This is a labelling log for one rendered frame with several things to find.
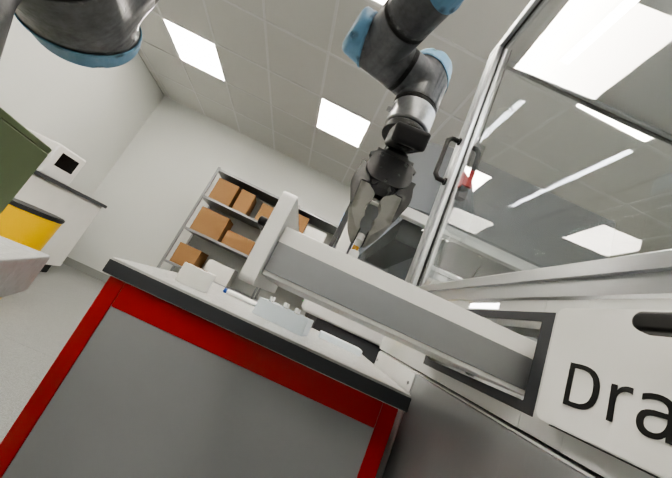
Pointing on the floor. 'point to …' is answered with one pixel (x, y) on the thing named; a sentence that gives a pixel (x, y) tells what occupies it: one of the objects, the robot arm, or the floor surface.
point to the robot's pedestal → (18, 266)
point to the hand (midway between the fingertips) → (361, 235)
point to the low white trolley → (198, 393)
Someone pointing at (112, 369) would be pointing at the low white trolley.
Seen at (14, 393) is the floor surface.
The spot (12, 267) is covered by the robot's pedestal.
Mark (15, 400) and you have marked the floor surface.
